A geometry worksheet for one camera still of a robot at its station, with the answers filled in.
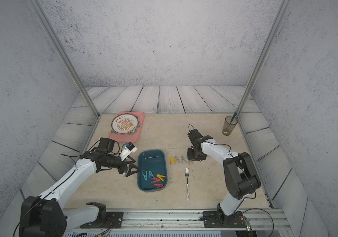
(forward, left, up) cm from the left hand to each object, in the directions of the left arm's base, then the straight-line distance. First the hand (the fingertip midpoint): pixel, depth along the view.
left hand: (137, 165), depth 79 cm
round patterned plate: (+40, +17, -11) cm, 45 cm away
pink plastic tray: (+28, +10, -13) cm, 32 cm away
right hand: (+8, -31, -8) cm, 34 cm away
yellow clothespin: (+9, -18, -11) cm, 23 cm away
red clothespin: (-3, -9, -12) cm, 15 cm away
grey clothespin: (+10, -25, -12) cm, 29 cm away
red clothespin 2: (-6, -11, -12) cm, 17 cm away
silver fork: (+2, -27, -14) cm, 31 cm away
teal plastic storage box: (+9, -7, -13) cm, 18 cm away
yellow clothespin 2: (-2, -12, -12) cm, 17 cm away
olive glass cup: (+30, -58, -9) cm, 66 cm away
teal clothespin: (-1, -3, -12) cm, 12 cm away
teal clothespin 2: (0, -6, -12) cm, 13 cm away
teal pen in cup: (+33, -61, 0) cm, 69 cm away
